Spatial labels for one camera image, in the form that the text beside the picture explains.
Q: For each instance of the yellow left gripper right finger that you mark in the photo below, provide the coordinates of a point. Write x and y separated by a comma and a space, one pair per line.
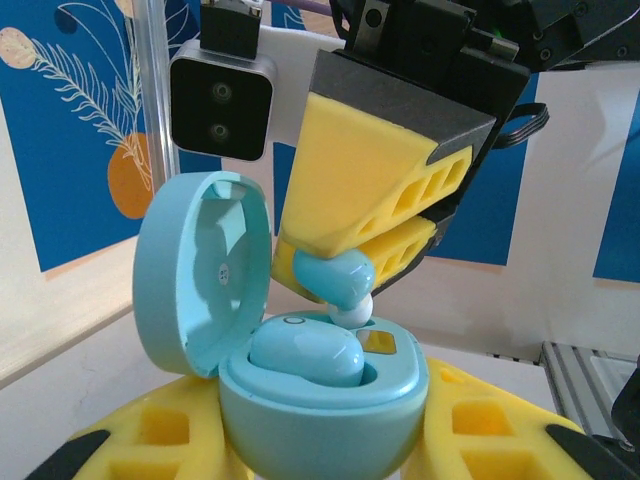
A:
525, 407

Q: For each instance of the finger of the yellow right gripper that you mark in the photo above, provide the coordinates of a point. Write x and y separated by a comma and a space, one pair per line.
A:
400, 255
350, 175

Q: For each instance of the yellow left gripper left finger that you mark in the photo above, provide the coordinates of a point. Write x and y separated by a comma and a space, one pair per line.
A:
200, 397

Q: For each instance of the light blue earbud charging case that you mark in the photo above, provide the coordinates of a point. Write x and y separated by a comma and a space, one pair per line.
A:
320, 425

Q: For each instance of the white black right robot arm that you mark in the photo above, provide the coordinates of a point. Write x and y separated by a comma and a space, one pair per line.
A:
627, 415

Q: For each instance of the aluminium table side rail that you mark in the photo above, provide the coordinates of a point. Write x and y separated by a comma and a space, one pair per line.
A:
575, 380

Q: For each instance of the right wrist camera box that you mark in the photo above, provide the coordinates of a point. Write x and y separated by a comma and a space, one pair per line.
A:
220, 110

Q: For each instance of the aluminium frame post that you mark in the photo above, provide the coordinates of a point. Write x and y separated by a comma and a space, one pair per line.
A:
152, 75

